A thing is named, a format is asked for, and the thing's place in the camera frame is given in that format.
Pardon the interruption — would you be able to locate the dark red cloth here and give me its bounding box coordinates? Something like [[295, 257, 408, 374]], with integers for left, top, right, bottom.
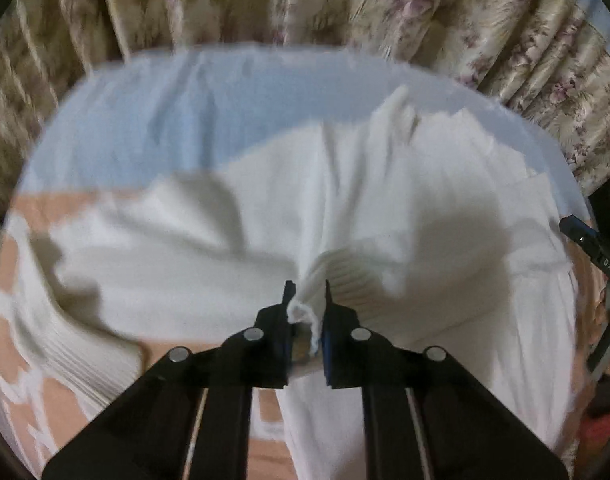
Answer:
[[582, 372, 610, 466]]

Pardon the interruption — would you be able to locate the white knit sweater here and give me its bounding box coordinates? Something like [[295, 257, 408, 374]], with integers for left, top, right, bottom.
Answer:
[[5, 85, 583, 480]]

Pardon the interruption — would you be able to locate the floral curtain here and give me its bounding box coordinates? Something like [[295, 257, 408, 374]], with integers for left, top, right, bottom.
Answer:
[[0, 0, 610, 198]]

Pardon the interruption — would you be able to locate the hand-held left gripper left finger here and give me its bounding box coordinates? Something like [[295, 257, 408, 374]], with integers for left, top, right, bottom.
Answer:
[[42, 280, 296, 480]]

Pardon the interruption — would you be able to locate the blue and peach printed bedsheet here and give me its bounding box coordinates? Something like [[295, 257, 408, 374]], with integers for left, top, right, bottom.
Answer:
[[0, 45, 598, 480]]

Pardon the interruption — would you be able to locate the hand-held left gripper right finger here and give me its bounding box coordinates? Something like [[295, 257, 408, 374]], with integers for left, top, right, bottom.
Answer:
[[322, 280, 569, 480]]

